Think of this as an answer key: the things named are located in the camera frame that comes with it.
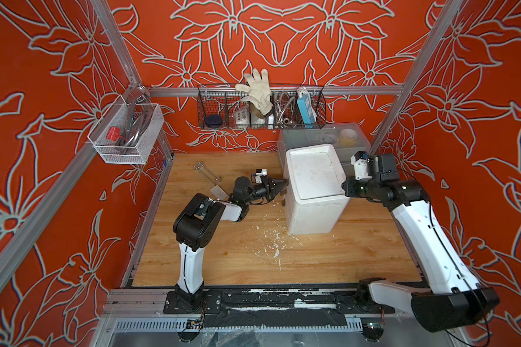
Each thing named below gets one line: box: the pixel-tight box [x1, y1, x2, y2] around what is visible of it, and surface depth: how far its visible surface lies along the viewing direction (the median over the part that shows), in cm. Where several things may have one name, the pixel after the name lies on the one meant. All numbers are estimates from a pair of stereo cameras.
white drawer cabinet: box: [284, 143, 351, 235], surface depth 81 cm
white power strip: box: [234, 108, 250, 126], surface depth 96 cm
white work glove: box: [235, 67, 274, 117], surface depth 91 cm
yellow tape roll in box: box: [338, 128, 358, 147], surface depth 103 cm
